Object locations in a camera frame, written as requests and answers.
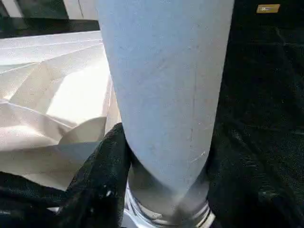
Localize white plastic table leg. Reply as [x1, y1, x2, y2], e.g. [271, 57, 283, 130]
[95, 0, 236, 224]

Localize white glass door cabinet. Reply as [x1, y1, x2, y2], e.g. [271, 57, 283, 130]
[0, 0, 101, 20]

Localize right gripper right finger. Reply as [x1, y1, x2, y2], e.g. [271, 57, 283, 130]
[206, 129, 304, 228]

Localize small yellow label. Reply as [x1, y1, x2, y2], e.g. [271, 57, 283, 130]
[256, 3, 281, 14]

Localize black box with label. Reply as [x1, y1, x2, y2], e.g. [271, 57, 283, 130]
[232, 0, 304, 30]

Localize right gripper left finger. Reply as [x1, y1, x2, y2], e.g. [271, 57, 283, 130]
[56, 122, 133, 228]

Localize white plastic table top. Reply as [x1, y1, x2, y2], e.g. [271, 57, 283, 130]
[0, 30, 216, 228]

